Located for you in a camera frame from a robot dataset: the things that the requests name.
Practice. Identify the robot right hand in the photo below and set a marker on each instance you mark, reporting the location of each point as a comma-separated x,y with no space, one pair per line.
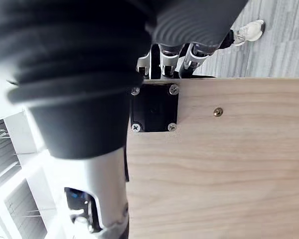
72,62

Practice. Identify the wooden cabinet door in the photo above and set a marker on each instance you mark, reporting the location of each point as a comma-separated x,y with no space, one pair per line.
214,174

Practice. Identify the white office desk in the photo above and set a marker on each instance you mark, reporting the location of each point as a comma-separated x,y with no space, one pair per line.
27,134

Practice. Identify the black door latch plate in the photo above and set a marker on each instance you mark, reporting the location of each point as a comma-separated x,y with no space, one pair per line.
154,109

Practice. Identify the brass door screw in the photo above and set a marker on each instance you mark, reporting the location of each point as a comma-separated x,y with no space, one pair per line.
218,112

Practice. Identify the silver latch plate screw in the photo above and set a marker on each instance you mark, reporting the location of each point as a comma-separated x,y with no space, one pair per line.
174,89
135,91
172,127
135,127

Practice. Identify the person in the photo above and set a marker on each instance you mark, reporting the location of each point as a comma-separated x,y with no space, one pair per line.
249,31

